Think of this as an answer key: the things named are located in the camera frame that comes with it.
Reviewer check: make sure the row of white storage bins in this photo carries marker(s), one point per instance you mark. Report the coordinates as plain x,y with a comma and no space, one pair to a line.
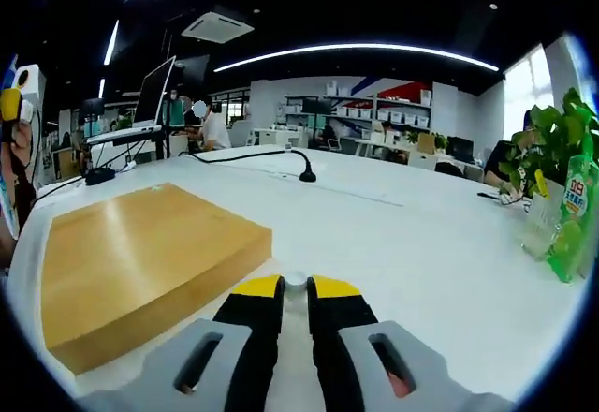
384,114

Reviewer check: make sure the black desktop monitor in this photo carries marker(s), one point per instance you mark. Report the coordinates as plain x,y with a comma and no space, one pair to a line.
316,106
92,106
461,149

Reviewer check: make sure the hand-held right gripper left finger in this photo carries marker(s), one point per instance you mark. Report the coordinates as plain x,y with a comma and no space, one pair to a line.
187,365

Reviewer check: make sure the white storage shelf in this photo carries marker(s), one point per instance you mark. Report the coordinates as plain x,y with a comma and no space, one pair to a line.
355,103

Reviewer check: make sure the black laptop stand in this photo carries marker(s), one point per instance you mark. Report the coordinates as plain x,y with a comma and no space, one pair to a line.
161,145

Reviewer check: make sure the potted green plant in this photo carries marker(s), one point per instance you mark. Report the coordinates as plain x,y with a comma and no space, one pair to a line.
547,150

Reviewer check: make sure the white office desk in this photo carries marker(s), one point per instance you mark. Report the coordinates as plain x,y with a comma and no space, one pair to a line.
423,161

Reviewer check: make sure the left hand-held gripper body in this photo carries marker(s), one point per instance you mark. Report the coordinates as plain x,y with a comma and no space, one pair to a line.
27,85

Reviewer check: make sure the ceiling air conditioner unit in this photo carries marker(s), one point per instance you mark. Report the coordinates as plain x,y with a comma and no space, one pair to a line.
217,28

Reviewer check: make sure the squeezed toothpaste blob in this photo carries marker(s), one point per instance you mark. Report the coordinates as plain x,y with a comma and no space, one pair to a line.
155,189

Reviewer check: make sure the black oval desk device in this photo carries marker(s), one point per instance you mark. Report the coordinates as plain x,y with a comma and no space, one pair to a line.
99,176

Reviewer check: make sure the brown cardboard box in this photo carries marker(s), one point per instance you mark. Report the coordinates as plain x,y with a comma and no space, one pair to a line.
426,142

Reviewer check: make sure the person's left hand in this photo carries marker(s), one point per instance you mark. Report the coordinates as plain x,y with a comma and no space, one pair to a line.
22,138

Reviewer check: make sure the long ceiling light strip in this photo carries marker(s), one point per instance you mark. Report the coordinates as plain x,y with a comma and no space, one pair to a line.
355,48

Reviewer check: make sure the green dish soap bottle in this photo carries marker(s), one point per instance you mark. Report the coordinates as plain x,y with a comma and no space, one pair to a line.
573,225

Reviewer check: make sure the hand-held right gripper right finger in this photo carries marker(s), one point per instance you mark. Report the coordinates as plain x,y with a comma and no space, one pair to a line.
412,351

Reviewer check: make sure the small wooden board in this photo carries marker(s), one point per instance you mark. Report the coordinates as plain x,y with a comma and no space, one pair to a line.
140,253

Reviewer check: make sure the black gooseneck microphone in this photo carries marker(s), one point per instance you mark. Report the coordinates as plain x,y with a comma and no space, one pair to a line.
309,177

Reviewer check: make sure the person's light blue shirt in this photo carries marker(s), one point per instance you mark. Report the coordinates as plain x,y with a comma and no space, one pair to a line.
9,206

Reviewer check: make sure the large window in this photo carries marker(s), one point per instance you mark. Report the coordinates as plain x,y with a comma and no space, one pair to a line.
524,98

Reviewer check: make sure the white open laptop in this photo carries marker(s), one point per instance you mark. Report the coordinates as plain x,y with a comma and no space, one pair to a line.
154,93

